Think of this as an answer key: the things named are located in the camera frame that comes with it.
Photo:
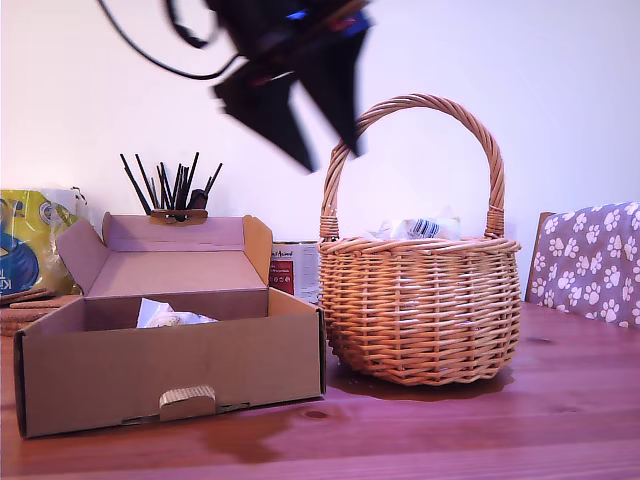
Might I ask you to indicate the silver white egg bag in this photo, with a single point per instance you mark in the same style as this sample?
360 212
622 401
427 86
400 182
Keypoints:
170 317

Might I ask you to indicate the yellow and blue plastic bag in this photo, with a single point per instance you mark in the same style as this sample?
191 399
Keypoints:
30 240

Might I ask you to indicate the white and red carton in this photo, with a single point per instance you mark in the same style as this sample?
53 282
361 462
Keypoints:
300 270

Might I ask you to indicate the brown cardboard box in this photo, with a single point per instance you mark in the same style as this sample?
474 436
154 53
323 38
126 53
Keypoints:
150 370

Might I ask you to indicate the black reed stick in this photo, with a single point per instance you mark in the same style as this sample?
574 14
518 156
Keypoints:
212 177
164 182
146 180
134 182
191 175

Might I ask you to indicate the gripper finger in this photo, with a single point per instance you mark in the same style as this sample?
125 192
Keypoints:
270 120
340 95

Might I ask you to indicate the thick cork trivet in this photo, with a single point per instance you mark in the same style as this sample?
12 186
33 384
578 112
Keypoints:
25 320

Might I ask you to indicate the wooden reed stick holder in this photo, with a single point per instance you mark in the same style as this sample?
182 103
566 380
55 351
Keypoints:
177 216

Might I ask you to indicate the thin round cork coaster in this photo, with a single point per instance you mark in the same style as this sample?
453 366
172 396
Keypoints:
30 296

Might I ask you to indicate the small brown bottle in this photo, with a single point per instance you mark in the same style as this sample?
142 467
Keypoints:
197 198

